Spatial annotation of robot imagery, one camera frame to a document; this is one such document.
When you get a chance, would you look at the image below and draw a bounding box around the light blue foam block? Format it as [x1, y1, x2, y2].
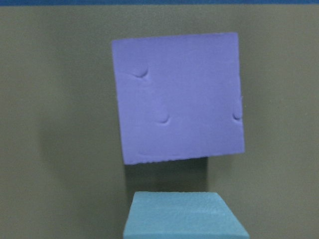
[123, 192, 250, 239]

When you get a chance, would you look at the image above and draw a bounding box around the purple foam block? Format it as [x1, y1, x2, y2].
[112, 32, 245, 165]

